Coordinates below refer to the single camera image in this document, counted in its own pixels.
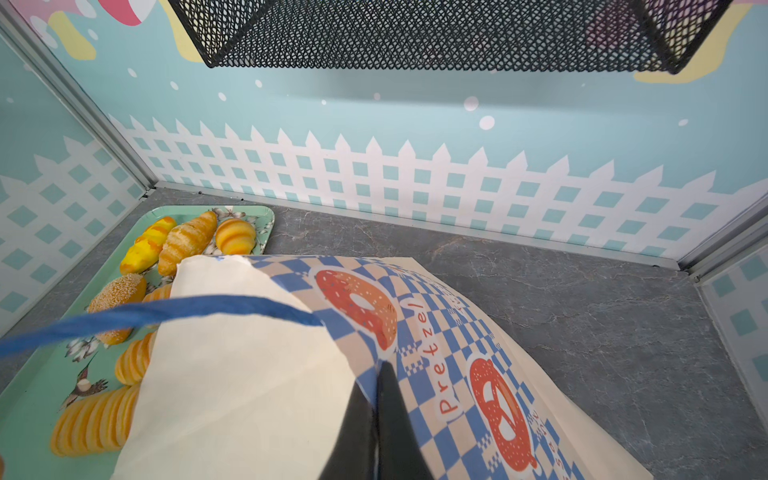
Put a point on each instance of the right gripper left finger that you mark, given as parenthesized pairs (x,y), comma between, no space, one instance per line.
(354,453)

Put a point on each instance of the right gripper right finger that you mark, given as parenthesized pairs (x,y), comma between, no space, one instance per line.
(399,453)

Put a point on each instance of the checkered paper bag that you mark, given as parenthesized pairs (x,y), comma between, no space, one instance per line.
(255,359)

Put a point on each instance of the egg tart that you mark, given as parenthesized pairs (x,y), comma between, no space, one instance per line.
(235,237)

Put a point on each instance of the long twisted bread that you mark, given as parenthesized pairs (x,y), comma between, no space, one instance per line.
(161,293)

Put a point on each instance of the rectangular crusty pastry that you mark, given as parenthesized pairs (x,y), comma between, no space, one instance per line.
(98,424)

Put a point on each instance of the small croissant bread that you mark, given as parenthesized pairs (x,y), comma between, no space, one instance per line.
(186,240)

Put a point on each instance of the oval bun bread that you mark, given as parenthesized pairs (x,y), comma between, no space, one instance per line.
(129,288)

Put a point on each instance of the yellow curved bread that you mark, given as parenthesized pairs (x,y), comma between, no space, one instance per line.
(147,247)

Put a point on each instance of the green floral tray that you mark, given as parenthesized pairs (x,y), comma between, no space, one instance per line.
(31,402)

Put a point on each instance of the black mesh wall basket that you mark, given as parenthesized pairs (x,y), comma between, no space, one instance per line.
(479,35)

